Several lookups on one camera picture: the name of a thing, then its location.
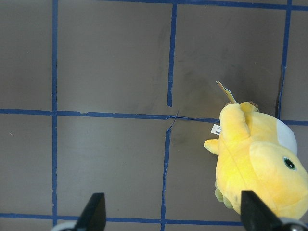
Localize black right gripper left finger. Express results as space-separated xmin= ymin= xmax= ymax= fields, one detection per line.
xmin=74 ymin=192 xmax=106 ymax=231

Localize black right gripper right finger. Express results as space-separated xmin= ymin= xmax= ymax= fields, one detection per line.
xmin=241 ymin=191 xmax=282 ymax=231

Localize yellow plush dinosaur toy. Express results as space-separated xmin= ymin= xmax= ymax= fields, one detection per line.
xmin=204 ymin=88 xmax=308 ymax=219

